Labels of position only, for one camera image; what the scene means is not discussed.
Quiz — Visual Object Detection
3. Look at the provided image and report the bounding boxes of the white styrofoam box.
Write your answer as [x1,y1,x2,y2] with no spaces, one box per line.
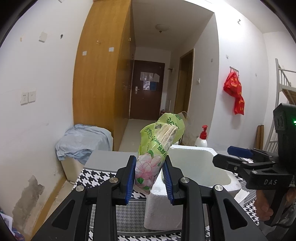
[143,144,242,231]

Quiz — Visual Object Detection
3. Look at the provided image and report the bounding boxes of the green tissue pack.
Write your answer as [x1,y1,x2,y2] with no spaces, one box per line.
[134,112,188,194]

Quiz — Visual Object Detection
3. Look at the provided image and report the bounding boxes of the white towel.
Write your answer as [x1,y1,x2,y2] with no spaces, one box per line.
[234,173,252,207]

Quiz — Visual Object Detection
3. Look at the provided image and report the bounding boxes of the person right hand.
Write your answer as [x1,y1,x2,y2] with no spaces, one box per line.
[253,189,296,227]

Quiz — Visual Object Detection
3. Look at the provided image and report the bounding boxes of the white lotion pump bottle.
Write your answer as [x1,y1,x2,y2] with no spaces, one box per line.
[195,125,208,147]

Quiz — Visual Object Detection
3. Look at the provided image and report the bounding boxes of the houndstooth table mat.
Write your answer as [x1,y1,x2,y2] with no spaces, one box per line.
[74,168,259,240]

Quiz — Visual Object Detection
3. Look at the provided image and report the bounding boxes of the white bin under cloth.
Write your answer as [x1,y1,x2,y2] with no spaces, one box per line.
[60,135,114,182]

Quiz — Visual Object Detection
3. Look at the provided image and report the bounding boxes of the light blue draped cloth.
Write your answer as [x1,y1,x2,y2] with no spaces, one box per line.
[55,124,113,165]

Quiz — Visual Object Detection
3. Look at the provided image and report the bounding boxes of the red hanging bag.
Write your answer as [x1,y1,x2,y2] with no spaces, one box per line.
[223,69,245,115]

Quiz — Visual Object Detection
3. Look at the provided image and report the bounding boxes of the dark brown entrance door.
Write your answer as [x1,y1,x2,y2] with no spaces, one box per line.
[129,60,165,121]

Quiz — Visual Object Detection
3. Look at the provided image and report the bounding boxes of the wooden wardrobe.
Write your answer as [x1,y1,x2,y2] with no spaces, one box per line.
[73,1,134,151]

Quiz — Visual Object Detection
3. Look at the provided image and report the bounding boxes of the ceiling lamp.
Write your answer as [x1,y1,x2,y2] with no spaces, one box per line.
[155,24,170,33]

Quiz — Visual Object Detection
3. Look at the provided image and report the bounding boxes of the wooden planks by wall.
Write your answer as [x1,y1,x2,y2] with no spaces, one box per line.
[255,125,264,150]

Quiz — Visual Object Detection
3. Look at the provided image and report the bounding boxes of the metal bunk bed frame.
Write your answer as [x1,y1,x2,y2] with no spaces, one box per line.
[263,58,295,154]

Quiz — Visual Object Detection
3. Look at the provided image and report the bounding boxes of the side doorway wooden frame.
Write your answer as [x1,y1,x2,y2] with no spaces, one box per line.
[174,49,194,113]

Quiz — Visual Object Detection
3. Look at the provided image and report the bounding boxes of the white wall switch plates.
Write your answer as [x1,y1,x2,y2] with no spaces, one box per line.
[20,90,37,105]

